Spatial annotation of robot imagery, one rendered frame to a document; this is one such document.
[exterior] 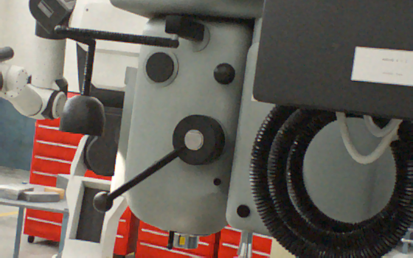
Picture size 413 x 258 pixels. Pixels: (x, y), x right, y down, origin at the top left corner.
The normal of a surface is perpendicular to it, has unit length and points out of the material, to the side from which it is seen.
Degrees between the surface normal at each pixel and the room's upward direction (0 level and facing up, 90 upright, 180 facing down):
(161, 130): 90
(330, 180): 90
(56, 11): 106
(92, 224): 80
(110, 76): 90
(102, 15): 90
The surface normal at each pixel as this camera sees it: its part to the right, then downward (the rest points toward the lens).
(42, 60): -0.34, 0.29
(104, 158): -0.22, 0.03
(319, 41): -0.43, 0.00
